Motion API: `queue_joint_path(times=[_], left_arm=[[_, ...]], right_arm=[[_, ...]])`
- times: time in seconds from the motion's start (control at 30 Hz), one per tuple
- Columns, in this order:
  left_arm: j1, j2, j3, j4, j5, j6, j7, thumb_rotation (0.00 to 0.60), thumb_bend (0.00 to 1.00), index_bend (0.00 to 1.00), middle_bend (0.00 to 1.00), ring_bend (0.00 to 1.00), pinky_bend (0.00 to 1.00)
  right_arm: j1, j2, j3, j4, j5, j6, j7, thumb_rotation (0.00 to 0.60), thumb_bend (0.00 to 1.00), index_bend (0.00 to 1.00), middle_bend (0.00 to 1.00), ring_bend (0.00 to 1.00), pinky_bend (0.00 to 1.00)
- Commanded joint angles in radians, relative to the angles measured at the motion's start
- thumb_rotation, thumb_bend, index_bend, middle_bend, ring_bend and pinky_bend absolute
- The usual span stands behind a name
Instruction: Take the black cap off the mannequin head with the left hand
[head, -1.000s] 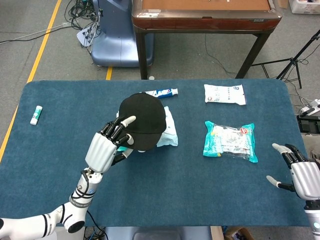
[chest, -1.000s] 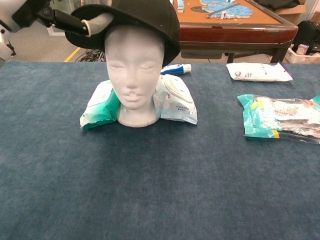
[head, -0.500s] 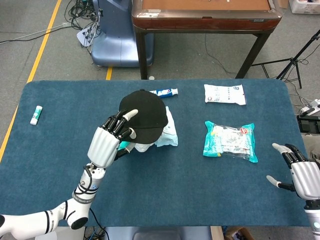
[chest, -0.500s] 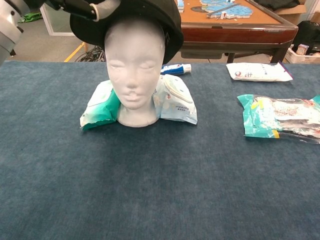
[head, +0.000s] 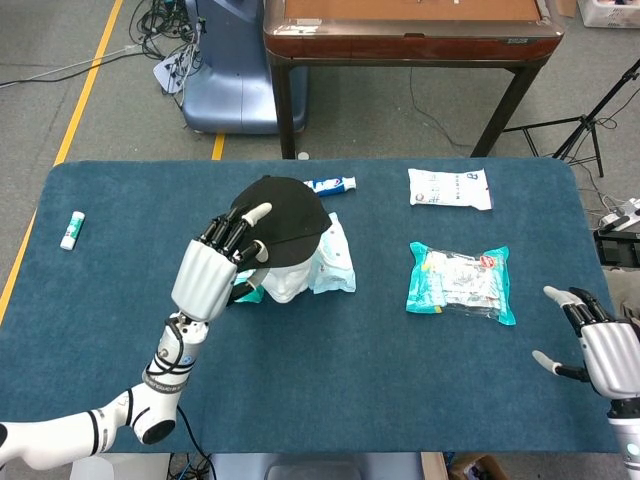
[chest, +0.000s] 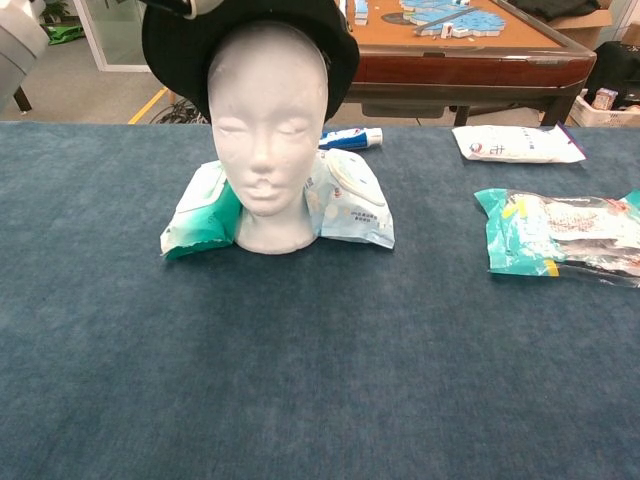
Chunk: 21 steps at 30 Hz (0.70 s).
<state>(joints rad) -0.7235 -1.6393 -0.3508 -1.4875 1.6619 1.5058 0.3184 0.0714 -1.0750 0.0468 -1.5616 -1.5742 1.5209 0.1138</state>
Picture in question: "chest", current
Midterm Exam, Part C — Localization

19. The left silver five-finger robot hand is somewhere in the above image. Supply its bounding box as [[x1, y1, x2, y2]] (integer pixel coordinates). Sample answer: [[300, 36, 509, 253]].
[[139, 0, 202, 21]]

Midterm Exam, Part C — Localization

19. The black baseball cap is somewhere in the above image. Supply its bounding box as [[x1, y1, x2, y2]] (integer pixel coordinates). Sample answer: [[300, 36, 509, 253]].
[[141, 0, 361, 124]]

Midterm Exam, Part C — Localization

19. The white foam mannequin head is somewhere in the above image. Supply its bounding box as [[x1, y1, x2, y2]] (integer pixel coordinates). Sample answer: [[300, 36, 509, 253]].
[[207, 20, 331, 256]]

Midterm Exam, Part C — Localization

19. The green wet wipes pack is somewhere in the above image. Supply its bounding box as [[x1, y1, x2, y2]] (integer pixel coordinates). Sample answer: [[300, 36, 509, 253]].
[[159, 160, 242, 261]]

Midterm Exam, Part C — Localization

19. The blue white toothpaste tube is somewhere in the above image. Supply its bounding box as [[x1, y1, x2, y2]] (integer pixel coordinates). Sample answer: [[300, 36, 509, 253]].
[[318, 127, 384, 150]]

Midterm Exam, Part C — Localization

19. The light blue wet wipes pack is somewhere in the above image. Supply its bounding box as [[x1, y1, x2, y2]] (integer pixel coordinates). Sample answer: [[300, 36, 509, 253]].
[[302, 148, 396, 250]]

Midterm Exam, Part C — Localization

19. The blue mahjong tile cluster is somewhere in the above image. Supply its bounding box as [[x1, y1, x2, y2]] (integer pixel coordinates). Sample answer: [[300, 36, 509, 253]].
[[352, 0, 506, 40]]

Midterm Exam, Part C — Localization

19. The brown mahjong table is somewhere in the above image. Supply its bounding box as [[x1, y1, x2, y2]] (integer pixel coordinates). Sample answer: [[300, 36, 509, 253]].
[[344, 0, 598, 126]]

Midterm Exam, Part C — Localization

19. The white printed pouch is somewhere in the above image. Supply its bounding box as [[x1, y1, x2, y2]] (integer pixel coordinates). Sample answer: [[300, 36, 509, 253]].
[[451, 123, 587, 165]]

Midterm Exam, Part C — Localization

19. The blue felt table cover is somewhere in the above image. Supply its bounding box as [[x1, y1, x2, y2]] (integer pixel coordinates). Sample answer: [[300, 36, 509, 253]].
[[0, 121, 640, 480]]

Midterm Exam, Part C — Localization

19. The large cardboard box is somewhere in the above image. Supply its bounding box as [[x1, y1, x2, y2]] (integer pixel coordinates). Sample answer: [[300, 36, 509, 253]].
[[547, 0, 615, 51]]

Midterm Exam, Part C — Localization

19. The white plastic basket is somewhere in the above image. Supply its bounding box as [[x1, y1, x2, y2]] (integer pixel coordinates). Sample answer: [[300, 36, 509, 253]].
[[569, 88, 640, 129]]

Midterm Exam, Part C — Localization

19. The teal clear snack bag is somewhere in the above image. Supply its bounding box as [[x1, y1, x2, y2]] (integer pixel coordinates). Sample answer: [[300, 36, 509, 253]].
[[473, 187, 640, 289]]

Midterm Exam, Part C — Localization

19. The black bag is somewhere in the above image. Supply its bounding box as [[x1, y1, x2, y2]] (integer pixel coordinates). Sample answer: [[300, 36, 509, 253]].
[[582, 42, 640, 111]]

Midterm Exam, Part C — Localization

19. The black cable bundle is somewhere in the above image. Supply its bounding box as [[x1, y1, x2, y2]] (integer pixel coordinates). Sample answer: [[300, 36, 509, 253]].
[[149, 97, 204, 125]]

